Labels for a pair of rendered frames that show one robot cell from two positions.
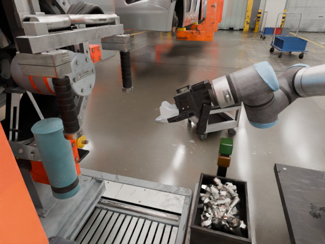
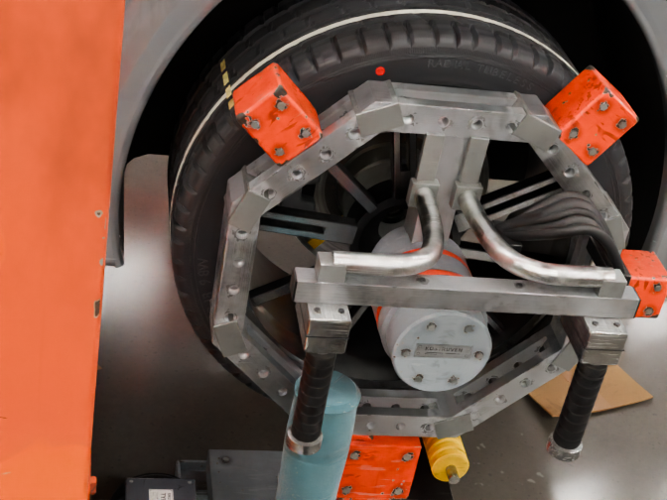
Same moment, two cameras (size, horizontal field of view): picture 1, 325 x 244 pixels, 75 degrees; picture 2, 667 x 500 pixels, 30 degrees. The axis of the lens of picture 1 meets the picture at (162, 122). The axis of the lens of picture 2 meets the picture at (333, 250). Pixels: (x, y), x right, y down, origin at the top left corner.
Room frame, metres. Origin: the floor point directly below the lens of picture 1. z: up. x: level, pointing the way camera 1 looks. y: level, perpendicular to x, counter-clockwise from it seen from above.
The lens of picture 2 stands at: (-0.12, -0.79, 1.77)
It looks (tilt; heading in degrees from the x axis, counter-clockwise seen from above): 32 degrees down; 61
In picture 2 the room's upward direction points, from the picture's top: 11 degrees clockwise
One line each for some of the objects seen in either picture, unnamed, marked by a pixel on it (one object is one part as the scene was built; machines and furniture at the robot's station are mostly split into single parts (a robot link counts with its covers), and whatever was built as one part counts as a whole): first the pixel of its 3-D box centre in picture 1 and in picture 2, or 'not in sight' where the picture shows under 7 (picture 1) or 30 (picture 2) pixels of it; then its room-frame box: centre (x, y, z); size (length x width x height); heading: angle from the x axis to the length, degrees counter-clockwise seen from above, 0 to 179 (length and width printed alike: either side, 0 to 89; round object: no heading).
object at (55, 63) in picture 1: (45, 62); (323, 312); (0.46, 0.25, 0.93); 0.09 x 0.05 x 0.05; 75
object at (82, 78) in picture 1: (55, 72); (426, 305); (0.66, 0.34, 0.85); 0.21 x 0.14 x 0.14; 75
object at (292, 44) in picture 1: (290, 34); not in sight; (5.57, -3.13, 0.48); 1.00 x 0.61 x 0.96; 167
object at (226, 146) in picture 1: (226, 145); not in sight; (0.56, -0.20, 0.64); 0.04 x 0.04 x 0.04; 75
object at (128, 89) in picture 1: (126, 70); (579, 404); (0.78, 0.13, 0.83); 0.04 x 0.04 x 0.16
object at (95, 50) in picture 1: (88, 53); (627, 283); (0.98, 0.33, 0.85); 0.09 x 0.08 x 0.07; 165
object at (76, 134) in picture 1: (66, 106); (313, 394); (0.45, 0.22, 0.83); 0.04 x 0.04 x 0.16
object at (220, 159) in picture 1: (223, 158); not in sight; (0.56, -0.20, 0.59); 0.04 x 0.04 x 0.04; 75
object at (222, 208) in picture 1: (219, 214); not in sight; (0.41, -0.16, 0.51); 0.20 x 0.14 x 0.13; 164
